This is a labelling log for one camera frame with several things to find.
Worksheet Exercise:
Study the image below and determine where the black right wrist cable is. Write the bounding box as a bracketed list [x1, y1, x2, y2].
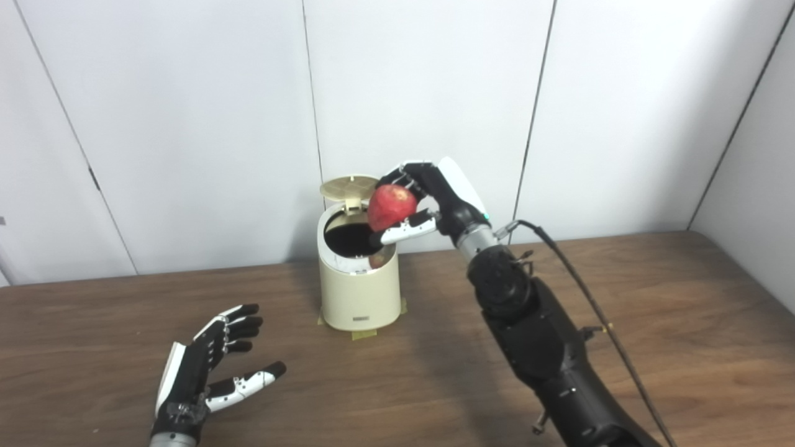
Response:
[495, 220, 678, 447]

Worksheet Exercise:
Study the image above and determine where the cream round bin lid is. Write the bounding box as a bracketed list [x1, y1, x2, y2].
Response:
[320, 176, 379, 215]

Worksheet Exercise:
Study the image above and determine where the red apple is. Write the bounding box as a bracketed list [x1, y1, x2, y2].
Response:
[367, 184, 418, 232]

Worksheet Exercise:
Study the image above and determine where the cream-colored bin body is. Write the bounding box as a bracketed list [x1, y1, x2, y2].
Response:
[317, 202, 402, 332]

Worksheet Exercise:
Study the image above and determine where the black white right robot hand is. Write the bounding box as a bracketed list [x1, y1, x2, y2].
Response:
[371, 156, 491, 248]

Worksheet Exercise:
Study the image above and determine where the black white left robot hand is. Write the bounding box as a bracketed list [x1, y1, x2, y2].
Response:
[151, 304, 287, 438]

